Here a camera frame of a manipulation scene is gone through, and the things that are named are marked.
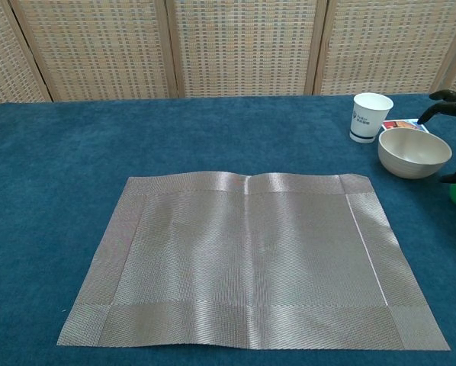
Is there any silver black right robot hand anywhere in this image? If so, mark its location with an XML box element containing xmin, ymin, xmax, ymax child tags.
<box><xmin>418</xmin><ymin>89</ymin><xmax>456</xmax><ymax>184</ymax></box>

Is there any beige bowl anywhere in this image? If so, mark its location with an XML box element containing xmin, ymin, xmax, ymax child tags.
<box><xmin>377</xmin><ymin>127</ymin><xmax>453</xmax><ymax>180</ymax></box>

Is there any grey-brown woven placemat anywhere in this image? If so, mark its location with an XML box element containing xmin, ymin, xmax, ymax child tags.
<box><xmin>56</xmin><ymin>171</ymin><xmax>451</xmax><ymax>351</ymax></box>

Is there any woven bamboo folding screen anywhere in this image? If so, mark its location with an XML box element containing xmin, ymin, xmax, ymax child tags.
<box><xmin>0</xmin><ymin>0</ymin><xmax>456</xmax><ymax>110</ymax></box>

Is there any colourful picture postcard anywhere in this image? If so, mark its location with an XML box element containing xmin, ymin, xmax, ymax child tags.
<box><xmin>380</xmin><ymin>118</ymin><xmax>431</xmax><ymax>133</ymax></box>

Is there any white paper cup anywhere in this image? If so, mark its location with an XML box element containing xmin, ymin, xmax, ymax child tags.
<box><xmin>348</xmin><ymin>92</ymin><xmax>394</xmax><ymax>145</ymax></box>

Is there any blue felt table cover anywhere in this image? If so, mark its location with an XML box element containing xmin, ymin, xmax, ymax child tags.
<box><xmin>0</xmin><ymin>93</ymin><xmax>456</xmax><ymax>366</ymax></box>

